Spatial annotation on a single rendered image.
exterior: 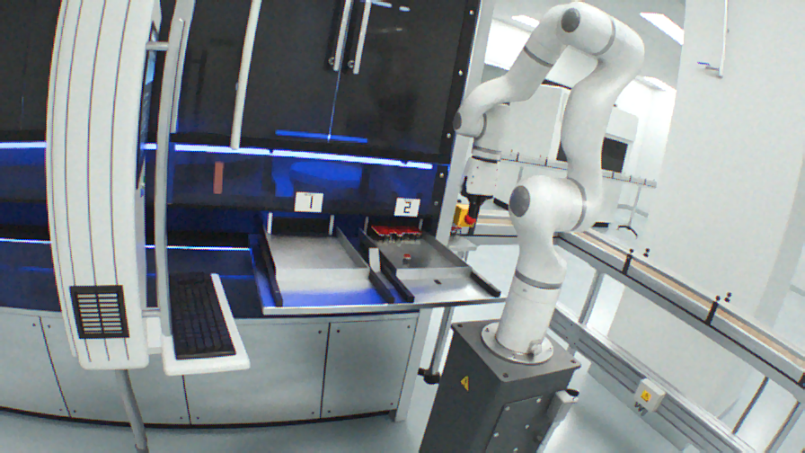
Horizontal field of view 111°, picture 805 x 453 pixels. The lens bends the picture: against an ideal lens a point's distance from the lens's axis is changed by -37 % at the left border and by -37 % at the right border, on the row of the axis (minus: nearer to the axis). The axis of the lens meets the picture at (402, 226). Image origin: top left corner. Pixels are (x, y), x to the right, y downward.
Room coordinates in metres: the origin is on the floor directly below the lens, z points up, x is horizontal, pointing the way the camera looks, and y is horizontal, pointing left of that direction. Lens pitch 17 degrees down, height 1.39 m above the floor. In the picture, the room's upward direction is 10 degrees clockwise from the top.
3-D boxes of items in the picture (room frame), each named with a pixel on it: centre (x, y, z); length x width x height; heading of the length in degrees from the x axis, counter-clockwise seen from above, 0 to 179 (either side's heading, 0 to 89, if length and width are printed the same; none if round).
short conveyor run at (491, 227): (1.81, -0.41, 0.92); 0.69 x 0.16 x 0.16; 117
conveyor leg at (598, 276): (1.72, -0.92, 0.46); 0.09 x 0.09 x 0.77; 27
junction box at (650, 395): (1.21, -1.10, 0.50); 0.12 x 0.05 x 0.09; 27
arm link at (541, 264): (0.89, -0.31, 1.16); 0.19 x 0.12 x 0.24; 116
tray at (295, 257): (1.19, 0.26, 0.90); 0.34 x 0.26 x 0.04; 27
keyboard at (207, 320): (0.85, 0.48, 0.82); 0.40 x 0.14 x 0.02; 34
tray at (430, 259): (1.34, -0.04, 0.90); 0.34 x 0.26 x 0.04; 27
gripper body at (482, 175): (1.20, -0.19, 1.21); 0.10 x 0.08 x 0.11; 117
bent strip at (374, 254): (1.13, 0.04, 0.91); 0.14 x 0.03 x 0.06; 27
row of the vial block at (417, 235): (1.44, 0.01, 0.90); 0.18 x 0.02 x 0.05; 117
